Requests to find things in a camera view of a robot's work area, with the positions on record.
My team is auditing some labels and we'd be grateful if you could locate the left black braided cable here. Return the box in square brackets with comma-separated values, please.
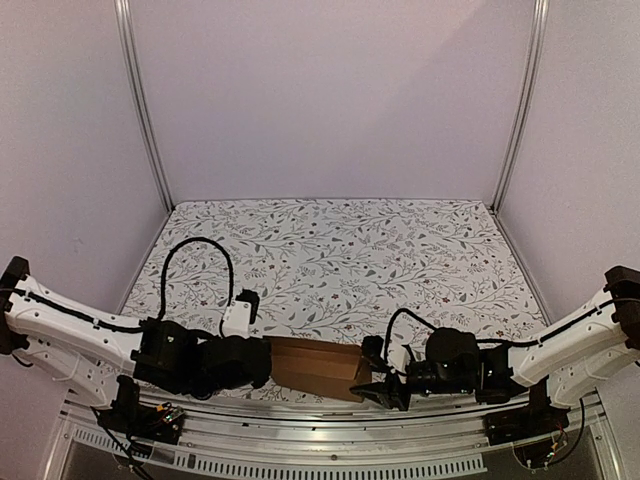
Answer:
[157, 236, 236, 326]

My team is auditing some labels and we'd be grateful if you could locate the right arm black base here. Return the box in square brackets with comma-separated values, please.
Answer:
[483, 382, 569, 446]

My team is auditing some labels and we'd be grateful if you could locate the aluminium front rail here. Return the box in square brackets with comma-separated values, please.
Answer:
[43, 391, 625, 479]

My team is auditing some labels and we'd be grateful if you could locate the aluminium frame post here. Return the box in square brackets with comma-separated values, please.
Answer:
[490, 0, 550, 216]
[114, 0, 175, 214]

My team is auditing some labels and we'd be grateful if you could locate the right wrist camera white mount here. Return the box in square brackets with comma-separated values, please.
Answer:
[390, 345, 415, 377]

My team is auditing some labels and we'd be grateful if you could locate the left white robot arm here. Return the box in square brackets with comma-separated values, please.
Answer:
[1, 256, 272, 434]

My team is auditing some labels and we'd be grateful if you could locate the right aluminium frame post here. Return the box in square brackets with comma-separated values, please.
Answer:
[490, 0, 550, 216]

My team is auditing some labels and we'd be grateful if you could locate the left aluminium frame post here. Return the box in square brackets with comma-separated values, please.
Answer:
[114, 0, 175, 214]

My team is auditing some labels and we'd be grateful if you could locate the floral patterned table mat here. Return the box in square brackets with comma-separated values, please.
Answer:
[123, 199, 546, 359]

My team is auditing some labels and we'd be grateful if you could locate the brown cardboard box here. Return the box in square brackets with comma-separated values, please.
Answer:
[268, 337, 372, 403]

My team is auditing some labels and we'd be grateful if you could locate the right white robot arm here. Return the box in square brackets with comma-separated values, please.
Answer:
[350, 266, 639, 436]

